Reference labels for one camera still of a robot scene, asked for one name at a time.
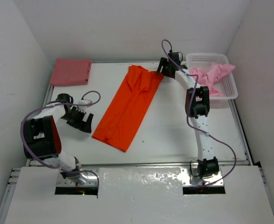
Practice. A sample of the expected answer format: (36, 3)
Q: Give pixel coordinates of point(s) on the light pink t-shirt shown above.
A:
(209, 77)

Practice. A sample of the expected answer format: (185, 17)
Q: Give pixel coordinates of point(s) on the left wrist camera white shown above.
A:
(85, 102)

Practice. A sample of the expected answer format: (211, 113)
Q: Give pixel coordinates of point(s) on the pink red t-shirt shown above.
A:
(70, 72)

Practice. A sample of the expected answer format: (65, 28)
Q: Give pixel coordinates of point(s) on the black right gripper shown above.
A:
(164, 62)

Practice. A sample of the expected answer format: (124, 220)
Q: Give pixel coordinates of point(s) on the white plastic basket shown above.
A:
(226, 85)

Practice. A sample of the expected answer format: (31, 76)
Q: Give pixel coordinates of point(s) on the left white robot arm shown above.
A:
(41, 140)

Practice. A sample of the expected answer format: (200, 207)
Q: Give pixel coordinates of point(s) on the metal base plate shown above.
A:
(194, 185)
(84, 183)

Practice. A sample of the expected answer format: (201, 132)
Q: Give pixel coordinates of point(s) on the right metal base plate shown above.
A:
(194, 185)

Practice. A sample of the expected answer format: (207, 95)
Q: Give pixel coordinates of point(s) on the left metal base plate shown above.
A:
(84, 183)

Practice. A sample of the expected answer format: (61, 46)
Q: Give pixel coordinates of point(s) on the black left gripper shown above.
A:
(84, 126)

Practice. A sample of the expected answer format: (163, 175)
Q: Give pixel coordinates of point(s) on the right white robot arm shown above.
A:
(197, 107)

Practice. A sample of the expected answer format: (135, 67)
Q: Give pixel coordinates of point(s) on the orange t-shirt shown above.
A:
(128, 108)

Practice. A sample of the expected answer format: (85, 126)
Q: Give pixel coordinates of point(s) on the white front cover panel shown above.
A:
(139, 196)

